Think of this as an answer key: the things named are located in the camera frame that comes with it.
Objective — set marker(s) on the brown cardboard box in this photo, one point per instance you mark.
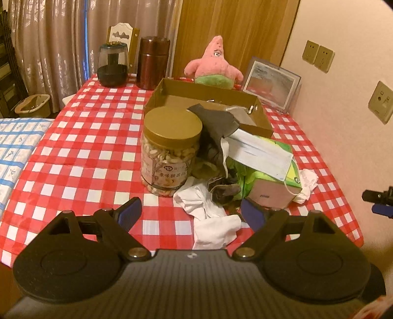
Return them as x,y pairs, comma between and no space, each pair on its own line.
172,98

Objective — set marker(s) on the green tissue box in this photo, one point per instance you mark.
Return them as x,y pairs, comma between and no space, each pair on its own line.
270,193

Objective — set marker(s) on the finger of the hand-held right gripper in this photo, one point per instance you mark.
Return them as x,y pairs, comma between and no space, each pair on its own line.
382,210

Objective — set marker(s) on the brown cylindrical canister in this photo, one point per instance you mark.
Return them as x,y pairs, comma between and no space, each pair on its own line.
153,64

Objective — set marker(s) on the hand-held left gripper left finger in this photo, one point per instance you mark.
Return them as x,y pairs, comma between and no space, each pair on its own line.
127,212

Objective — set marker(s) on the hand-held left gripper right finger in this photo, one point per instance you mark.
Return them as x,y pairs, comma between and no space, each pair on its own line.
251,215

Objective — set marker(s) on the blue checkered bed sheet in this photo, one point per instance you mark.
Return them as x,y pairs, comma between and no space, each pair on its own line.
18,147

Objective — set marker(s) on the pink starfish plush toy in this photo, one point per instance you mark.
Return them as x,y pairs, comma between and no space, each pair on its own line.
211,67

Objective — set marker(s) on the beige sheer curtain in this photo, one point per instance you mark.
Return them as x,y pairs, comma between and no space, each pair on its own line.
55,46

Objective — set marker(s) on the woven basket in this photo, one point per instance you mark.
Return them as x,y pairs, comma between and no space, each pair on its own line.
32,105

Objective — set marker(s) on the light grey cloth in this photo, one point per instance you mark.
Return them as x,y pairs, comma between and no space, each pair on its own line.
245,118

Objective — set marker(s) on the red white checkered tablecloth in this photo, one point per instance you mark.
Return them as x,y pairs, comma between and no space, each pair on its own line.
92,153

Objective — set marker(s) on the dark storage rack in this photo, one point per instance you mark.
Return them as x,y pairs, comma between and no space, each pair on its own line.
9,67

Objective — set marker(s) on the small white cloth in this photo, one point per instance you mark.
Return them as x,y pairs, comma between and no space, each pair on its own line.
307,184

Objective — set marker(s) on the dark grey cloth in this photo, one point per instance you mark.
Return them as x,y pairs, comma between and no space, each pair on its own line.
215,121

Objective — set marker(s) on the large white cloth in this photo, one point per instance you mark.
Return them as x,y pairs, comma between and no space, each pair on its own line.
211,227

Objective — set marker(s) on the dark brown cloth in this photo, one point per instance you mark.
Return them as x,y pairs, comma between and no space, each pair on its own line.
224,191

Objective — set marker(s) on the clear picture frame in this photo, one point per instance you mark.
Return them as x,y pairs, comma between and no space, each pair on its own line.
270,82

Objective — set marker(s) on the large beige wall socket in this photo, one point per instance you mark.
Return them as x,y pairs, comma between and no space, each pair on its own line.
382,102

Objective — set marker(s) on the dark glass jar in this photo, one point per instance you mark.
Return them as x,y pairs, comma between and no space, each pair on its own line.
112,73

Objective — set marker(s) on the wooden chair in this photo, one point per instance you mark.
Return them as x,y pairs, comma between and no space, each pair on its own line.
122,30

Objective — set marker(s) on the nut jar with gold lid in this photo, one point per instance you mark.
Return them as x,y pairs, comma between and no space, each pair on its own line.
165,165

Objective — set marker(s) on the wooden door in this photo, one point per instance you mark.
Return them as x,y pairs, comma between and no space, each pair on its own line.
239,24

